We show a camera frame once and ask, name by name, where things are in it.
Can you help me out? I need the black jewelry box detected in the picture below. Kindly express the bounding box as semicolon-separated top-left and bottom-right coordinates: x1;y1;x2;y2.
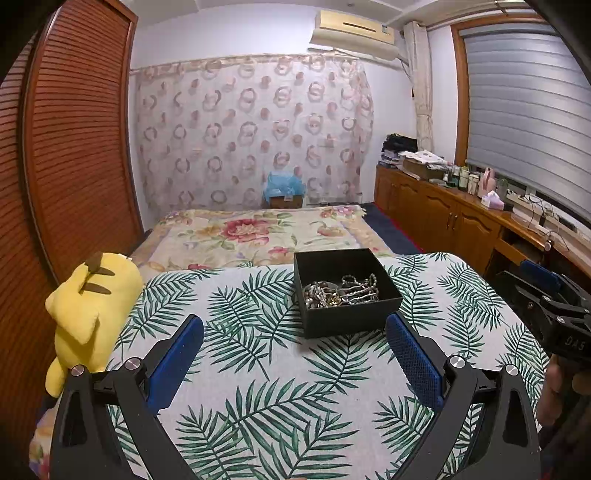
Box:
293;248;404;339

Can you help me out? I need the beige air conditioner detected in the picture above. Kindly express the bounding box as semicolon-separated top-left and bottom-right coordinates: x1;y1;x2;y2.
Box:
308;9;402;64

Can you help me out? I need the person's right hand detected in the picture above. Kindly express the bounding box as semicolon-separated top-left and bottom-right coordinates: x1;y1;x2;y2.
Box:
538;362;574;428

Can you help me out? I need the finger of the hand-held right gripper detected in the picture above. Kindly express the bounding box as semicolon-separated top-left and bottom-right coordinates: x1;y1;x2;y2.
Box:
519;259;583;298
492;271;551;335

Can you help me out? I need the yellow plush toy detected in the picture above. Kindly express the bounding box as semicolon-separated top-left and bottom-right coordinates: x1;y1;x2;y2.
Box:
45;251;145;398

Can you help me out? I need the brown louvered wardrobe door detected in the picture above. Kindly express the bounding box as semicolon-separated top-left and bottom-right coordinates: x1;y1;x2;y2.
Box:
0;0;145;462

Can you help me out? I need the long wooden cabinet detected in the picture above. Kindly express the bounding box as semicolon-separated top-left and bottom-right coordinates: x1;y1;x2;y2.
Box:
374;164;591;296

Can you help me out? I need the ring patterned sheer curtain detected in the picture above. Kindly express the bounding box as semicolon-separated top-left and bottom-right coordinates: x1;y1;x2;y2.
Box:
130;53;375;223

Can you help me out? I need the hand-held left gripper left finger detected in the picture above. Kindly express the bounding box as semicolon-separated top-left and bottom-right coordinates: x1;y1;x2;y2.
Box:
50;314;205;480

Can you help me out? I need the group of small bottles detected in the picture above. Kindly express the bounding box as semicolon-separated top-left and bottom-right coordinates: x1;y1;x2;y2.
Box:
445;164;481;195

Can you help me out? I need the white tied curtain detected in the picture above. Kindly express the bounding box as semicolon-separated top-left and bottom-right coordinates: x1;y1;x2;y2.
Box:
402;21;437;154

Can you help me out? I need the pearl and silver jewelry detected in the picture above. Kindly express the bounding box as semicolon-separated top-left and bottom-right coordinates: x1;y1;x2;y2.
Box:
301;273;380;311

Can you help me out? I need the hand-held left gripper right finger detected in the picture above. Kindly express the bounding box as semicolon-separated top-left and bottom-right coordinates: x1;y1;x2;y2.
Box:
385;313;542;480

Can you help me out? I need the blue plastic bag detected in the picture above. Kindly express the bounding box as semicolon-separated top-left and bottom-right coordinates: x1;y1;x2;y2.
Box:
264;170;307;199

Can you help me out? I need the grey window blind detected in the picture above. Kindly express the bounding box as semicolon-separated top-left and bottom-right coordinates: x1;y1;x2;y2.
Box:
462;23;591;223

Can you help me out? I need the green leaf print cloth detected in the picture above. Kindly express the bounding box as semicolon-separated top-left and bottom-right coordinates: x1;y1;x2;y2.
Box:
104;251;551;480

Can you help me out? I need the cardboard box with papers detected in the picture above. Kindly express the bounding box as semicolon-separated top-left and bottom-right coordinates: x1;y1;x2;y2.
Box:
399;150;451;182

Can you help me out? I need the navy bed sheet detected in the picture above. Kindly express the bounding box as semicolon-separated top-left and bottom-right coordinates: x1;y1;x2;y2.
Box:
362;202;424;256

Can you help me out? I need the wooden window frame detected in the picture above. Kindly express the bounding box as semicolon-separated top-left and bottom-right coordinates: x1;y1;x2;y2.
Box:
450;18;591;232

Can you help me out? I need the white power strip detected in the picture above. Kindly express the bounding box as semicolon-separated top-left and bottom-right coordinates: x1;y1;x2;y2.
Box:
508;194;562;228

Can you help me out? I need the pile of dark clothes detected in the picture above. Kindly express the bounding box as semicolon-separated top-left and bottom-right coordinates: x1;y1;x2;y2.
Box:
381;134;419;168

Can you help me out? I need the floral blanket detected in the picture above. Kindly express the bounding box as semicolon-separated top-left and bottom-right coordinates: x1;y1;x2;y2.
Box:
129;205;394;283

